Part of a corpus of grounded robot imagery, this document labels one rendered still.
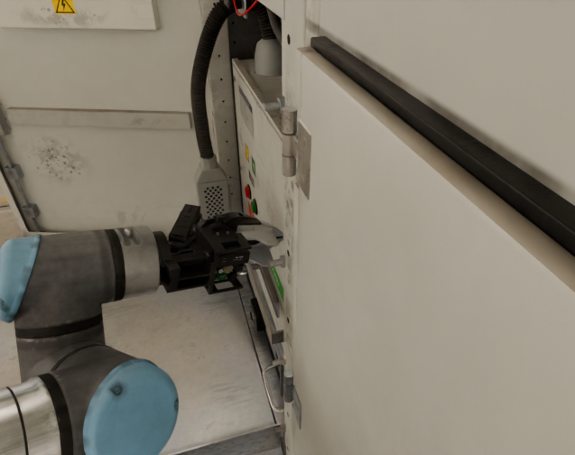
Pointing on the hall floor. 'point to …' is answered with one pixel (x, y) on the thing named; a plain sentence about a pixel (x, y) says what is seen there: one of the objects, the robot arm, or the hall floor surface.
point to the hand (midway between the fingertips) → (273, 234)
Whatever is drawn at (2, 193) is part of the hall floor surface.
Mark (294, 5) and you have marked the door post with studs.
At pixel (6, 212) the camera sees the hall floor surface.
